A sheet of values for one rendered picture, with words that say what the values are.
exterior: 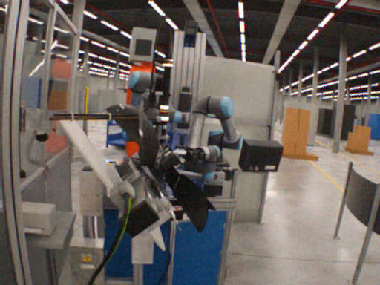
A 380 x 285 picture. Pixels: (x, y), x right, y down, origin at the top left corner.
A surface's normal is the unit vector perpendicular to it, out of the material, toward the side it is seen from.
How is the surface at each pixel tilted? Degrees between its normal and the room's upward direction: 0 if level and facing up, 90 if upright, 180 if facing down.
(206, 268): 90
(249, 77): 91
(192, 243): 90
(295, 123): 90
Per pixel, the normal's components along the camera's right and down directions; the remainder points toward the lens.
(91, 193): 0.20, 0.15
